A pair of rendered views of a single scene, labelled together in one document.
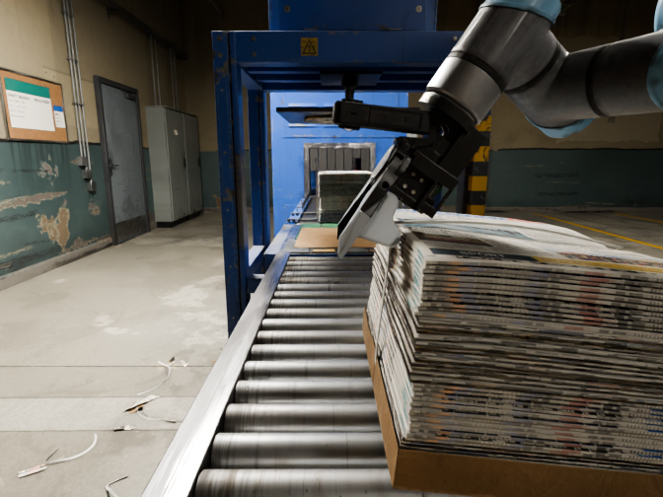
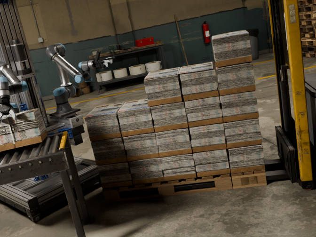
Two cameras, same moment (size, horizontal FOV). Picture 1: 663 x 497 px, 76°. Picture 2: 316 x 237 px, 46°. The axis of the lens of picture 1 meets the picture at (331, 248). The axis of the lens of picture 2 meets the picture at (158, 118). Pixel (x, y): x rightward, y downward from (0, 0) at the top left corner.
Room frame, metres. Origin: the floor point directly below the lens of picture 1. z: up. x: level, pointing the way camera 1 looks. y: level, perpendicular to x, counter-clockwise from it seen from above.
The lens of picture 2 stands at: (-0.17, 2.62, 1.54)
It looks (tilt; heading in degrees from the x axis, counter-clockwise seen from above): 15 degrees down; 263
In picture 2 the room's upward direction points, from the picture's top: 11 degrees counter-clockwise
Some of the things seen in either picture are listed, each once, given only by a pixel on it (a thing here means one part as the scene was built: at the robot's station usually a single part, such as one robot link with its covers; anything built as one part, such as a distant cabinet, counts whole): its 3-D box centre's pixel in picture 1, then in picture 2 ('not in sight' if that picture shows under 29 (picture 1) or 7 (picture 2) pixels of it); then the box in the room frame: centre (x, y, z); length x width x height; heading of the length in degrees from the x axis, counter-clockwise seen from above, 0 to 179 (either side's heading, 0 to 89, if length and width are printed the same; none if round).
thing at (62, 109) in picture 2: not in sight; (63, 106); (0.25, -1.07, 0.87); 0.15 x 0.15 x 0.10
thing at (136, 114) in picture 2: not in sight; (161, 145); (-0.56, -0.59, 0.42); 1.17 x 0.39 x 0.83; 163
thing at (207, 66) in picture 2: not in sight; (196, 67); (-0.96, -0.46, 1.06); 0.37 x 0.28 x 0.01; 74
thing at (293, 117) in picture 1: (349, 117); not in sight; (1.87, -0.08, 1.30); 0.55 x 0.55 x 0.03; 0
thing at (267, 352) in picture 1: (374, 358); not in sight; (0.73, -0.08, 0.77); 0.47 x 0.05 x 0.05; 90
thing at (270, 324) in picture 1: (367, 330); not in sight; (0.86, -0.08, 0.77); 0.47 x 0.05 x 0.05; 90
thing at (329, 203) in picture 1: (344, 194); not in sight; (2.44, -0.07, 0.93); 0.38 x 0.30 x 0.26; 0
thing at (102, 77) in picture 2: not in sight; (128, 63); (-0.89, -6.71, 0.55); 1.80 x 0.70 x 1.09; 0
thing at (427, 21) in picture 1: (349, 28); not in sight; (1.87, -0.08, 1.65); 0.60 x 0.45 x 0.20; 90
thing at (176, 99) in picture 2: not in sight; (166, 96); (-0.69, -0.55, 0.86); 0.38 x 0.29 x 0.04; 73
